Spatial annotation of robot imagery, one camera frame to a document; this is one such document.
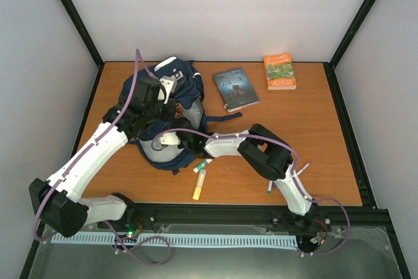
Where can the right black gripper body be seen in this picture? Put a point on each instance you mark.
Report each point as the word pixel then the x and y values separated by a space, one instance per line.
pixel 189 147

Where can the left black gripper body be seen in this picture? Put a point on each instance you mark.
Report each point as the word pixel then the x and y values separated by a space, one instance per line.
pixel 153 112

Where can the navy blue student backpack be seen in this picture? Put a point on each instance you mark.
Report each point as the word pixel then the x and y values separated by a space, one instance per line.
pixel 189 93

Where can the dark blue castle book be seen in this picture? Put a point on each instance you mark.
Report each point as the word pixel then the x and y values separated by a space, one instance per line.
pixel 235 89

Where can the pink illustrated paperback book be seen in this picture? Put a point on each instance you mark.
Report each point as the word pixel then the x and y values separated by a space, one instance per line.
pixel 179 111

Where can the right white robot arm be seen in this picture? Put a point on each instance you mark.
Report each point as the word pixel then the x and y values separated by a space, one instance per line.
pixel 270 157

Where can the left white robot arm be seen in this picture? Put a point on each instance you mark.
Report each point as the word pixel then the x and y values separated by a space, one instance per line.
pixel 58 201

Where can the green white glue stick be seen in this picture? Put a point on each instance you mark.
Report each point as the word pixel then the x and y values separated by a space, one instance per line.
pixel 202 165

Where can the yellow highlighter marker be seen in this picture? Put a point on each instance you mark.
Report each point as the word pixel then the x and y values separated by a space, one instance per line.
pixel 199 185

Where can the green whiteboard marker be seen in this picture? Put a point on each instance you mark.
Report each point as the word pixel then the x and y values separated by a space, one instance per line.
pixel 270 186

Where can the orange treehouse book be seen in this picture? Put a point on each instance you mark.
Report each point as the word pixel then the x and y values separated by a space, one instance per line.
pixel 279 72

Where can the red whiteboard marker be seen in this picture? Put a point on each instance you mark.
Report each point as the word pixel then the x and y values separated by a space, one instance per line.
pixel 305 166

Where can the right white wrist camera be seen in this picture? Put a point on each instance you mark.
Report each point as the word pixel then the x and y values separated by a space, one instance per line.
pixel 169 139

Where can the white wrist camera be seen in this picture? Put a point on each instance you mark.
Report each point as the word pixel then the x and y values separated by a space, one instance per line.
pixel 169 139
pixel 167 86

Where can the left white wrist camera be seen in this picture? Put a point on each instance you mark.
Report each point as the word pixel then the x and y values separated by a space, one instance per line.
pixel 167 86

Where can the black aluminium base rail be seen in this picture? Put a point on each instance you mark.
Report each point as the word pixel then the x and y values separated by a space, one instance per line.
pixel 152 216

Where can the light blue cable duct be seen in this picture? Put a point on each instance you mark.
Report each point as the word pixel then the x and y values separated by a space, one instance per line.
pixel 285 242

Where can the left black frame post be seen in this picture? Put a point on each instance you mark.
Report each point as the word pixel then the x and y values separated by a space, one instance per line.
pixel 79 25

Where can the black frame post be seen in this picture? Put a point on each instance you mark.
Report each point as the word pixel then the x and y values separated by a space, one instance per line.
pixel 352 30
pixel 79 25

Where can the right black frame post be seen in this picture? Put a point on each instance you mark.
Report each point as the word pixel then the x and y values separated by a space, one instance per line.
pixel 352 30

